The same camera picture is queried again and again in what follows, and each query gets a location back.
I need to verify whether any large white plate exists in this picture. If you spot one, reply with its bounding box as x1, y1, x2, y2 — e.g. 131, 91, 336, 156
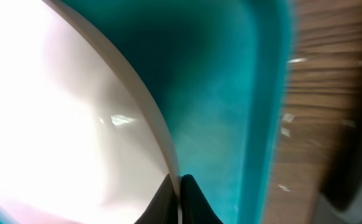
0, 1, 182, 223

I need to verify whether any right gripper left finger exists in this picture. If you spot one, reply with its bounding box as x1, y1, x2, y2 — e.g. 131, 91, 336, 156
135, 174, 178, 224

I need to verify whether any teal plastic serving tray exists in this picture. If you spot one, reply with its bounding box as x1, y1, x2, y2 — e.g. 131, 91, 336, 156
0, 0, 295, 224

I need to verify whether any grey dishwasher rack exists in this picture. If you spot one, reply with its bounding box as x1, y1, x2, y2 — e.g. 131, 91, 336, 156
311, 164, 362, 224

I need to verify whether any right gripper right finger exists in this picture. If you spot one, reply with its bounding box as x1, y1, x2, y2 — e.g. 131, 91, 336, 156
181, 174, 222, 224

